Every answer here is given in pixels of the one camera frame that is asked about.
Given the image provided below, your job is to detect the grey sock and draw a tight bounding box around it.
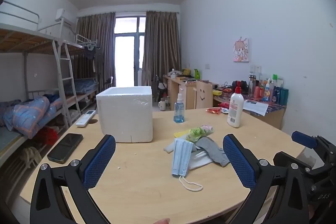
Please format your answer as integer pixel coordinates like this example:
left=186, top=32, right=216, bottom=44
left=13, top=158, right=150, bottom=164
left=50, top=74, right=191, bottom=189
left=195, top=137, right=230, bottom=167

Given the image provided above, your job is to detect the white cloth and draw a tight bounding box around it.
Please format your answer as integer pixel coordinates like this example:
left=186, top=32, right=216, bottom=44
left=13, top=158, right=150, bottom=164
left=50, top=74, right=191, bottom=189
left=163, top=142, right=213, bottom=171

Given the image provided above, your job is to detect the green floral tissue pack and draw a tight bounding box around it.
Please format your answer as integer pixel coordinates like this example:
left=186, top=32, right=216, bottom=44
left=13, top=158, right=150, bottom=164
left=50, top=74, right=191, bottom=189
left=186, top=124, right=214, bottom=143

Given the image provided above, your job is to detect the blue surgical face mask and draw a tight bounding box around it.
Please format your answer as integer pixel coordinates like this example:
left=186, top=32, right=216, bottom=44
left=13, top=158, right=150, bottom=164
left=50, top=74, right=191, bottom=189
left=171, top=138, right=203, bottom=192

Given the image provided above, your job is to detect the person left hand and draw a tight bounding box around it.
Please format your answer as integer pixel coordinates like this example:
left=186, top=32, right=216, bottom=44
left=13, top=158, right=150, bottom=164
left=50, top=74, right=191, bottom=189
left=154, top=218, right=170, bottom=224

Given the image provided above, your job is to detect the black smartphone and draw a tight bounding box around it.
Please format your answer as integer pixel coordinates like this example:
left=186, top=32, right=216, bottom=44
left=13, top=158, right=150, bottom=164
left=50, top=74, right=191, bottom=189
left=47, top=133, right=83, bottom=164

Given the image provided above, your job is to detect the printed paper sheet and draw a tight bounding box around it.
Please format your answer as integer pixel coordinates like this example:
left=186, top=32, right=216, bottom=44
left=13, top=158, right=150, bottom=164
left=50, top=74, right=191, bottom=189
left=243, top=100, right=268, bottom=116

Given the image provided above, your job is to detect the white lotion bottle red cap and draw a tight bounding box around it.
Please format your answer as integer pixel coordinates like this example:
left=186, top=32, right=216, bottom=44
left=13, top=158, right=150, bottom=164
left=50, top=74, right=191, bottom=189
left=227, top=81, right=244, bottom=128

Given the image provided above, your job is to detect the toiletry bottles cluster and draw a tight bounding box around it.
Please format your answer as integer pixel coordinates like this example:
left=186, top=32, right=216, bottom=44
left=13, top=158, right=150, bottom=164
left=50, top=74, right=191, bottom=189
left=248, top=73, right=289, bottom=106

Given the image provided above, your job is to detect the red snack packet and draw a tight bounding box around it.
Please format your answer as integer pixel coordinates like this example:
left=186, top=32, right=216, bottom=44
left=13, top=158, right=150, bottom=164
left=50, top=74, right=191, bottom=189
left=206, top=107, right=222, bottom=114

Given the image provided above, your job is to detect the white remote control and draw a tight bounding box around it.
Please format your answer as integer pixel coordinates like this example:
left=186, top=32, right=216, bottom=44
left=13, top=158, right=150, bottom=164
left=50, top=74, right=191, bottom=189
left=75, top=110, right=96, bottom=128

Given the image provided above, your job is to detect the blue plaid quilt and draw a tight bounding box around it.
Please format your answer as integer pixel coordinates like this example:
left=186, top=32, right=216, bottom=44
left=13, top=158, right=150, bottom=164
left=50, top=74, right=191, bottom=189
left=1, top=96, right=63, bottom=139

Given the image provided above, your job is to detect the wooden smiley chair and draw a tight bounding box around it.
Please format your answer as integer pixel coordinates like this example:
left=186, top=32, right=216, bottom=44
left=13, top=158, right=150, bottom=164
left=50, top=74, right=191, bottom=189
left=195, top=81, right=213, bottom=109

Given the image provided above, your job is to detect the blue spray bottle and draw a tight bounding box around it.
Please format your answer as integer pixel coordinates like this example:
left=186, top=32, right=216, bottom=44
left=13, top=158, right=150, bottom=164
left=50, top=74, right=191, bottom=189
left=173, top=93, right=185, bottom=123

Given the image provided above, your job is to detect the metal bunk bed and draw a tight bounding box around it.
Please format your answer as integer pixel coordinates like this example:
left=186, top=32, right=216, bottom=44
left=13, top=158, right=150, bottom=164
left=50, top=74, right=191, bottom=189
left=0, top=0, right=102, bottom=204

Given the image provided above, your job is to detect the white thermos kettle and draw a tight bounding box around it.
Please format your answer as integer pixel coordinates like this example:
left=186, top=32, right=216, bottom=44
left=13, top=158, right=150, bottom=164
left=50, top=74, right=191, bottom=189
left=158, top=100, right=166, bottom=111

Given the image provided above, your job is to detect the wooden desk with drawers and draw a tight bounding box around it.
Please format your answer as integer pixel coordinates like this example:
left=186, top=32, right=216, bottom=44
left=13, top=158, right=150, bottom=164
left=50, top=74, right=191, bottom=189
left=164, top=75, right=196, bottom=111

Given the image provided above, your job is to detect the white styrofoam box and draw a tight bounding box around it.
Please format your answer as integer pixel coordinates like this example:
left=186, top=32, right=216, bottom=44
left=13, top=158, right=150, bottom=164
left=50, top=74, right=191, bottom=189
left=96, top=86, right=153, bottom=143

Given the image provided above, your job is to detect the black folding chair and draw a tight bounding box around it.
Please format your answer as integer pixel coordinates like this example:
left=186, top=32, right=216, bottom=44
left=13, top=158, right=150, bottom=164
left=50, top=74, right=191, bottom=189
left=104, top=76, right=113, bottom=89

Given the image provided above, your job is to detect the right brown curtain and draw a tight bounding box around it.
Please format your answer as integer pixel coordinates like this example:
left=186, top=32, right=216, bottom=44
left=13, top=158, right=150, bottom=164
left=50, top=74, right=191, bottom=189
left=142, top=11, right=182, bottom=86

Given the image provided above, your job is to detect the brown curtain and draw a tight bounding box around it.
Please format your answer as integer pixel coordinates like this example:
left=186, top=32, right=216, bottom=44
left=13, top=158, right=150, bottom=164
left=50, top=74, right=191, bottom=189
left=142, top=11, right=182, bottom=86
left=73, top=12, right=116, bottom=92

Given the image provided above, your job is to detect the left brown curtain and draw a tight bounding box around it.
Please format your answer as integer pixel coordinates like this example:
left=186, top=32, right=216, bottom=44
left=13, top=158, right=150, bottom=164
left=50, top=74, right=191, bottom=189
left=73, top=12, right=116, bottom=92

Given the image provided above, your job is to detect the glass balcony door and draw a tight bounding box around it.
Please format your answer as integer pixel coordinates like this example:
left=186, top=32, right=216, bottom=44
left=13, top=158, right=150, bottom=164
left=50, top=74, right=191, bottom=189
left=114, top=16, right=146, bottom=88

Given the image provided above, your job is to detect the white air conditioner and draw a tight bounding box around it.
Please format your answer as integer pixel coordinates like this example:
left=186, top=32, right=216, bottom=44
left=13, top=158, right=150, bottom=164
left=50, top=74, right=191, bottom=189
left=55, top=9, right=76, bottom=27

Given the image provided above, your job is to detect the anime wall poster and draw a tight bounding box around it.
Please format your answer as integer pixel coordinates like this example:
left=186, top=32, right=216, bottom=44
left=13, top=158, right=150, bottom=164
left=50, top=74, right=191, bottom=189
left=233, top=38, right=249, bottom=63

